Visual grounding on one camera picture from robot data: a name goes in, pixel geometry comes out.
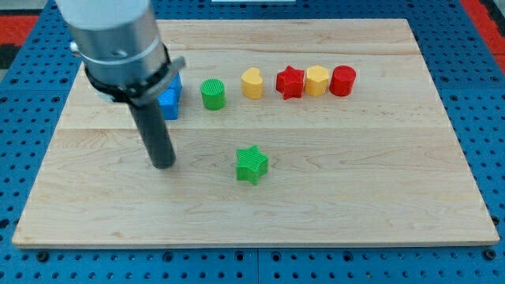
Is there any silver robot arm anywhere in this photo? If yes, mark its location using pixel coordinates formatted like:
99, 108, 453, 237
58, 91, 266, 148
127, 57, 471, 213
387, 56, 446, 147
56, 0, 185, 107

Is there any green star block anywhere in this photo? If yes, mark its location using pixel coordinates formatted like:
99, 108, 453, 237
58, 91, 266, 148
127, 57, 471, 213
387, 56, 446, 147
236, 144, 268, 185

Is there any red star block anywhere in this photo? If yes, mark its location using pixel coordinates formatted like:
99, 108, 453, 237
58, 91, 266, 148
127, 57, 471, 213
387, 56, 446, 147
275, 65, 305, 100

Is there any wooden board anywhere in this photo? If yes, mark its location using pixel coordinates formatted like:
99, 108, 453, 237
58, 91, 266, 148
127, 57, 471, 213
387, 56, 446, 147
12, 19, 499, 249

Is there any yellow heart block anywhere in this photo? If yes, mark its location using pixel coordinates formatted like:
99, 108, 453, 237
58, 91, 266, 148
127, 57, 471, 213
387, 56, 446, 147
241, 67, 264, 99

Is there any green cylinder block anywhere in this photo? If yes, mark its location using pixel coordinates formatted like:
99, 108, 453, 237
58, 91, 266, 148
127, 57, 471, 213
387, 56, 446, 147
200, 78, 226, 110

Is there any yellow hexagon block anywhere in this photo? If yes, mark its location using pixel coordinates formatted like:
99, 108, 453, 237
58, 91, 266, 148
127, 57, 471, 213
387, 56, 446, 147
305, 65, 329, 96

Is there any blue block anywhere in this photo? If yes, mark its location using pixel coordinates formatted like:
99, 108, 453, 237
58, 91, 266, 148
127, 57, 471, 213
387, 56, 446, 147
158, 73, 182, 120

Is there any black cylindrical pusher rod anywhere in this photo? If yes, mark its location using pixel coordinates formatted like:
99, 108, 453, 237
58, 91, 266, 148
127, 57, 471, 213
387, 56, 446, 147
129, 99, 176, 169

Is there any red cylinder block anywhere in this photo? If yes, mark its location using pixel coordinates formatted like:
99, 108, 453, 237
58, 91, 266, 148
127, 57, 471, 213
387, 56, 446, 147
329, 65, 357, 97

